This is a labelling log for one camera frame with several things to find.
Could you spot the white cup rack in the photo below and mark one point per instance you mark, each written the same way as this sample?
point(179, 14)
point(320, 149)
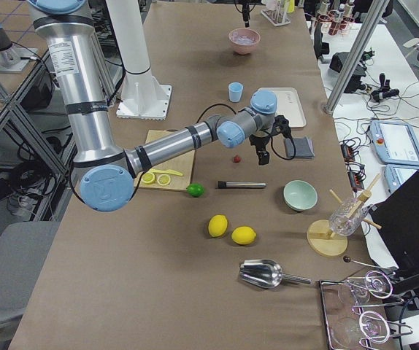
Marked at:
point(276, 11)

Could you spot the grey chair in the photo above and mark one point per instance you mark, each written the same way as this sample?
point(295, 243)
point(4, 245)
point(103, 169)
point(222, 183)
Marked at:
point(23, 249)

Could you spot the cream rabbit tray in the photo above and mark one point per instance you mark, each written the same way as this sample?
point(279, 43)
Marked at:
point(289, 105)

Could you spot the mint green bowl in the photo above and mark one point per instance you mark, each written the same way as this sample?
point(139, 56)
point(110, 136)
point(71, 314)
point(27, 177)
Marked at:
point(300, 195)

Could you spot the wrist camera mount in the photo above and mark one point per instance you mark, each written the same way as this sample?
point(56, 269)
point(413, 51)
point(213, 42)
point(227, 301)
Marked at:
point(281, 125)

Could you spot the yellow lemon far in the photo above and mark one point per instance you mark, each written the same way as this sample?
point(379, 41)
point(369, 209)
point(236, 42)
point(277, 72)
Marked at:
point(217, 226)

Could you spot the light blue cup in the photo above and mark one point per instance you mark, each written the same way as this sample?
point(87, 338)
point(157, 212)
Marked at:
point(235, 91)

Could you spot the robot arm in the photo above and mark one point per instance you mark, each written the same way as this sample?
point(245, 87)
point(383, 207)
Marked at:
point(107, 171)

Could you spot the black monitor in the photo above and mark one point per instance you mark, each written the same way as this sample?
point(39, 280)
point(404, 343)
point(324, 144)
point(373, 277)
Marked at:
point(398, 217)

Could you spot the metal ice scoop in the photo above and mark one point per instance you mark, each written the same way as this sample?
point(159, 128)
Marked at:
point(267, 274)

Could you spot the teach pendant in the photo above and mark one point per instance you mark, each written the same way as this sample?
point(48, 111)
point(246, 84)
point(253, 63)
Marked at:
point(396, 175)
point(394, 142)

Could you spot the lemon slice upper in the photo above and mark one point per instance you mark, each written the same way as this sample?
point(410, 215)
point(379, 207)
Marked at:
point(148, 178)

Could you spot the yellow plastic knife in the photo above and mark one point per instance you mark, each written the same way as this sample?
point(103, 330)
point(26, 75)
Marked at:
point(167, 171)

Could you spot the upper teach pendant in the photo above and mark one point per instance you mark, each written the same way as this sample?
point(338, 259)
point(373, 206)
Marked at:
point(394, 142)

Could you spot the grey folded cloth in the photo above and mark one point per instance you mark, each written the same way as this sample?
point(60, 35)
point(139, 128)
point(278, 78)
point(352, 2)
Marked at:
point(300, 148)

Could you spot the wooden glass stand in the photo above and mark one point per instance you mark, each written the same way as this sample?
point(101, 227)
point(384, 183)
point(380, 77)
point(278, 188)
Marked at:
point(321, 238)

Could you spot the aluminium frame post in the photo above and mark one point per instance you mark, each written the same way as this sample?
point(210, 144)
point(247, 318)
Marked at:
point(367, 29)

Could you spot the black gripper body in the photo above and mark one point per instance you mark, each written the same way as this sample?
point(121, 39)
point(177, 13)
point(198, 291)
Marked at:
point(258, 141)
point(245, 14)

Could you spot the pink bowl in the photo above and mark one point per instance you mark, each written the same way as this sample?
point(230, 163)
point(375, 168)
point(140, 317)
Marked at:
point(241, 49)

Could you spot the clear cut glass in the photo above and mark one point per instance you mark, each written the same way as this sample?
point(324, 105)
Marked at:
point(348, 217)

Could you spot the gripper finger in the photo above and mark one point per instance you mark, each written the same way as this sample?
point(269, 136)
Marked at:
point(264, 157)
point(259, 155)
point(244, 17)
point(247, 19)

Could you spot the lower teach pendant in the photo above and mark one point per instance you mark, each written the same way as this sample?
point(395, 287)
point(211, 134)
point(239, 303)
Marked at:
point(396, 175)

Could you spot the black metal glass rack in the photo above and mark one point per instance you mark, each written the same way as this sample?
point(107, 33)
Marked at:
point(353, 311)

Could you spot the green lime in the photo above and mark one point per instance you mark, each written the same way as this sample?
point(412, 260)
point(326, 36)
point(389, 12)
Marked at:
point(195, 190)

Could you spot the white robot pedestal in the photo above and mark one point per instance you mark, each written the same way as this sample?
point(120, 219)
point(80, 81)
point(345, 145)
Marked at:
point(142, 96)

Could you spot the pile of ice cubes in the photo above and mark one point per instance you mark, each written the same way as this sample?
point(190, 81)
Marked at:
point(243, 38)

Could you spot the steel muddler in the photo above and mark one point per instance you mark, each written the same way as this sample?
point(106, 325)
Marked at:
point(240, 185)

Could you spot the yellow lemon near scoop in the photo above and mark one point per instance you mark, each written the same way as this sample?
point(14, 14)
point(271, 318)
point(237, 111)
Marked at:
point(243, 235)

